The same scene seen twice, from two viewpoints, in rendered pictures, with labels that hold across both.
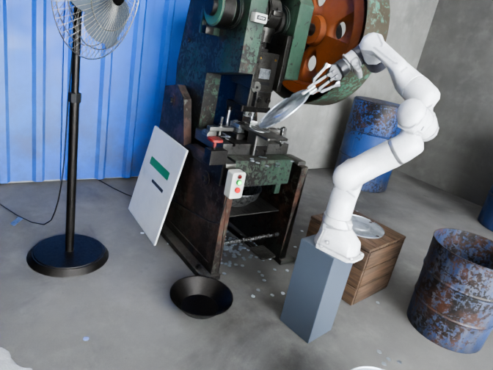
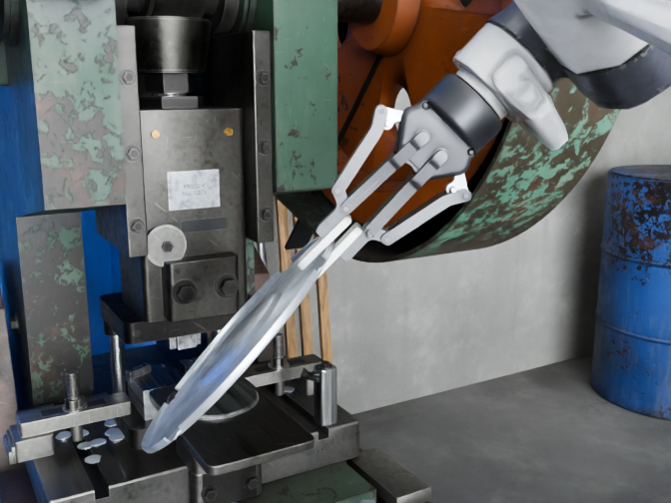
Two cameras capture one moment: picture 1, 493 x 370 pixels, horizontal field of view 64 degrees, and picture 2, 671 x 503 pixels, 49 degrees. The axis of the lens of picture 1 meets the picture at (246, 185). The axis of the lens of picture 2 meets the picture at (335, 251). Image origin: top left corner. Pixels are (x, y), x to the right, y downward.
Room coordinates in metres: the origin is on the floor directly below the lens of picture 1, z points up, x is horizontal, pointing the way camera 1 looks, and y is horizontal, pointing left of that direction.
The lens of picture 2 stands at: (1.18, -0.32, 1.20)
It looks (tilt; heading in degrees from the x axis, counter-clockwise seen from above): 13 degrees down; 9
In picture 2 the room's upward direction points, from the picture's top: straight up
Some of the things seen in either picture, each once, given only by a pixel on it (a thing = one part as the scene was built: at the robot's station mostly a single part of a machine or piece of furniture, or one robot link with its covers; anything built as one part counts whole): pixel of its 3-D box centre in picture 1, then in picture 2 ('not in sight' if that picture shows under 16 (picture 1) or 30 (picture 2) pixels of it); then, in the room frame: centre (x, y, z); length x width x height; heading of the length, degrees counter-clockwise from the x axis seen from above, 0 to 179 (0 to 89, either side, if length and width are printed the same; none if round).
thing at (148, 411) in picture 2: (245, 127); (185, 384); (2.17, 0.07, 0.76); 0.15 x 0.09 x 0.05; 129
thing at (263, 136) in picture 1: (261, 143); (228, 456); (2.04, -0.04, 0.72); 0.25 x 0.14 x 0.14; 39
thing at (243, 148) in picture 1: (241, 141); (186, 433); (2.18, 0.07, 0.68); 0.45 x 0.30 x 0.06; 129
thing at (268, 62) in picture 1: (258, 77); (184, 205); (2.14, 0.05, 1.04); 0.17 x 0.15 x 0.30; 39
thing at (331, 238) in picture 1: (341, 233); not in sight; (1.53, -0.44, 0.52); 0.22 x 0.19 x 0.14; 46
